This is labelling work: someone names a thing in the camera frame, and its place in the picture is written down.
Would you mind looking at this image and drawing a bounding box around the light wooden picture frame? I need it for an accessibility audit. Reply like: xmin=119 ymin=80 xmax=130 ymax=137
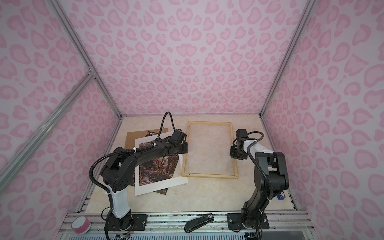
xmin=182 ymin=121 xmax=239 ymax=180

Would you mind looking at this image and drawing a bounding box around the autumn forest photo print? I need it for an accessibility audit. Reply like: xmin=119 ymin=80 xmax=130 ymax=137
xmin=126 ymin=130 xmax=188 ymax=196

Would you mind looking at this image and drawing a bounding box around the white mat board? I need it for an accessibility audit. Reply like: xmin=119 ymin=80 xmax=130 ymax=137
xmin=134 ymin=130 xmax=189 ymax=197

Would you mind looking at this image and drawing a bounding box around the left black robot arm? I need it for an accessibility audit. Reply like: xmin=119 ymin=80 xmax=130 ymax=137
xmin=101 ymin=129 xmax=188 ymax=231

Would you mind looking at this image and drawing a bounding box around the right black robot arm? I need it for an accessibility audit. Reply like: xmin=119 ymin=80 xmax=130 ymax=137
xmin=228 ymin=129 xmax=289 ymax=231

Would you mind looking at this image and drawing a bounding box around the blue stapler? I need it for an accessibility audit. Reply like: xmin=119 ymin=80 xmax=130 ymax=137
xmin=277 ymin=192 xmax=286 ymax=201

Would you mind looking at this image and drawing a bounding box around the black stapler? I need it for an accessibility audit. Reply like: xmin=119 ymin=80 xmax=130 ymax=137
xmin=184 ymin=213 xmax=215 ymax=233

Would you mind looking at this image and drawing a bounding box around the pink white tape roll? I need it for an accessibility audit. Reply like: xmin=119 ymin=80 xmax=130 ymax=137
xmin=71 ymin=216 xmax=91 ymax=235

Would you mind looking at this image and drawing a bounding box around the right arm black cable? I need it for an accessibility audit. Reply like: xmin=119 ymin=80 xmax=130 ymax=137
xmin=239 ymin=130 xmax=274 ymax=199

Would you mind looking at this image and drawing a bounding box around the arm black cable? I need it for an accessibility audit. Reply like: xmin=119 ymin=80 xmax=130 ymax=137
xmin=88 ymin=111 xmax=178 ymax=193
xmin=239 ymin=130 xmax=274 ymax=199

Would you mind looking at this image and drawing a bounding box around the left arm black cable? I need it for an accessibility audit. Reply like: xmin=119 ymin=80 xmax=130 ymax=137
xmin=88 ymin=111 xmax=178 ymax=193

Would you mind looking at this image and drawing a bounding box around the brown frame backing board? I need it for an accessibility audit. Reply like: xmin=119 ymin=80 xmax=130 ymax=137
xmin=124 ymin=129 xmax=160 ymax=149

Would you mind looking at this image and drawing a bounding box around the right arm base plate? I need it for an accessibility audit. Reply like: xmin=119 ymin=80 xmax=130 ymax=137
xmin=227 ymin=213 xmax=270 ymax=231

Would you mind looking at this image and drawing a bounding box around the aluminium mounting rail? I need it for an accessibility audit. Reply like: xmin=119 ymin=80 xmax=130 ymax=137
xmin=56 ymin=210 xmax=318 ymax=240

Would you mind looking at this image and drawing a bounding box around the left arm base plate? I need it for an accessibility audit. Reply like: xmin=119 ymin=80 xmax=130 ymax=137
xmin=104 ymin=214 xmax=148 ymax=232

